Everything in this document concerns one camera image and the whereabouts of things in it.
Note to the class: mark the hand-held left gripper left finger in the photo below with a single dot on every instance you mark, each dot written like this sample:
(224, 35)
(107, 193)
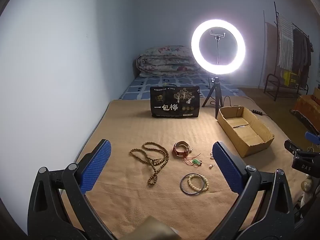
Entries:
(96, 165)

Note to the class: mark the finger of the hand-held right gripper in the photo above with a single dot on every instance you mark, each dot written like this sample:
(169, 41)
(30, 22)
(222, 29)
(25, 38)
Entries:
(312, 137)
(303, 161)

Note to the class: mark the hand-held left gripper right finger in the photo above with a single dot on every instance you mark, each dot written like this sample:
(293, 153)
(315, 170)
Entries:
(226, 165)

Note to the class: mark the cardboard box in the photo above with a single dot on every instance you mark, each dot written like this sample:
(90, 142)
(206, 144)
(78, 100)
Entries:
(250, 132)

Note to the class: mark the dark thin bangle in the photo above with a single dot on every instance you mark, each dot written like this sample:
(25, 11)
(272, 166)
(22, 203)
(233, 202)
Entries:
(183, 189)

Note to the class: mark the orange patterned box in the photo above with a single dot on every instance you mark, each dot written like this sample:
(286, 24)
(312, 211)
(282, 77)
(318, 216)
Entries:
(308, 107)

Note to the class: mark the yellow box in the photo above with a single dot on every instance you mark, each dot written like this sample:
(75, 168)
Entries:
(290, 78)

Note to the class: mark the black clothes rack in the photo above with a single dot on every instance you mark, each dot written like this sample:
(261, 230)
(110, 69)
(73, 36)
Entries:
(271, 85)

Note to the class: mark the black tripod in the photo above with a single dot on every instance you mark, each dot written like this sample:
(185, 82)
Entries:
(216, 90)

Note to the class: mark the black snack bag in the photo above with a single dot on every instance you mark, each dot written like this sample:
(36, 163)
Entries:
(175, 102)

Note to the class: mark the dark hanging clothes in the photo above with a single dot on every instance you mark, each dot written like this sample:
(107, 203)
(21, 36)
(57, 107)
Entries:
(301, 55)

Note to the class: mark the blue patterned bed sheet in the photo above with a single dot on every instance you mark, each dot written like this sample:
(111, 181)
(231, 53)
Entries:
(175, 81)

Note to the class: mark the white striped hanging cloth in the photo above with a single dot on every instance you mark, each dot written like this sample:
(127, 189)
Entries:
(285, 42)

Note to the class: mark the brown hanging cloth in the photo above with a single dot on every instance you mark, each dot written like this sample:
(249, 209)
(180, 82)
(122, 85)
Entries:
(271, 47)

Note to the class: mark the folded floral quilt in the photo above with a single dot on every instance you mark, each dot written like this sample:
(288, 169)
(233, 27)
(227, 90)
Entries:
(165, 60)

